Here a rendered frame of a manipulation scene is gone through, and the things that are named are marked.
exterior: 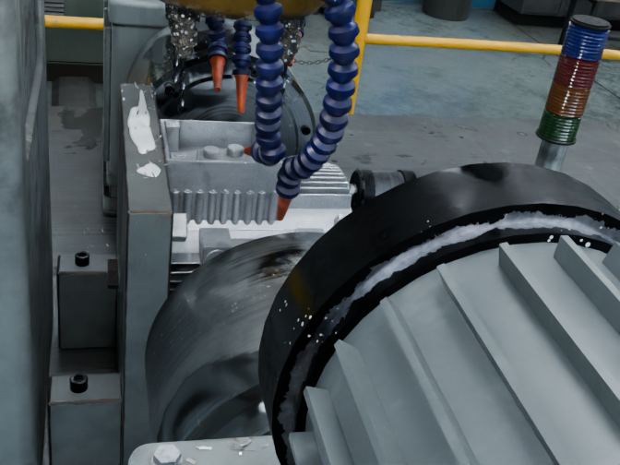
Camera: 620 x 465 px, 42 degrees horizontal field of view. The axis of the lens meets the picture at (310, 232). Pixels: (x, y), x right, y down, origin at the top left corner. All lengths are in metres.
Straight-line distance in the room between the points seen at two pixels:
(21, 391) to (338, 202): 0.36
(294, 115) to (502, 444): 0.88
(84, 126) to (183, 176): 0.92
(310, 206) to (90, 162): 0.77
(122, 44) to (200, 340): 0.73
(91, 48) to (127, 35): 2.81
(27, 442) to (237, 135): 0.38
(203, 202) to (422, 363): 0.58
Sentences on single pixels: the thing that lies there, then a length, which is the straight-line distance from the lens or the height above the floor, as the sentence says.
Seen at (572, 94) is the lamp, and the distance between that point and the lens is 1.31.
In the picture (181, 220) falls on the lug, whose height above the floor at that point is 1.09.
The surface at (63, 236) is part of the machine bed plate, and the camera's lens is 1.34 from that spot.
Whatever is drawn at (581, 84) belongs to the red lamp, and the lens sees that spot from 1.31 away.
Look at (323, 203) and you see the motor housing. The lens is 0.87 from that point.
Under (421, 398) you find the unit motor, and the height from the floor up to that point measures 1.33.
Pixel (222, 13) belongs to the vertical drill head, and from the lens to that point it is 0.72.
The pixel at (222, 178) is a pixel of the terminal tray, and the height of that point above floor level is 1.13.
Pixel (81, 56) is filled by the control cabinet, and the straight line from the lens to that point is 4.08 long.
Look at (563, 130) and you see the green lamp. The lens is 1.33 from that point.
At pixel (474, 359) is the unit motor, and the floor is 1.34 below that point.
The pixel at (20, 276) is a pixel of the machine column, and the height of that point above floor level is 1.10.
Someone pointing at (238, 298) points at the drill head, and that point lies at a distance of 0.61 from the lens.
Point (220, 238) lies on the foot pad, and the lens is 0.82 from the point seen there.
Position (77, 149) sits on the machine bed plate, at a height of 0.80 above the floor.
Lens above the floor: 1.50
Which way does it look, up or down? 30 degrees down
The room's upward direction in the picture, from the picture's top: 9 degrees clockwise
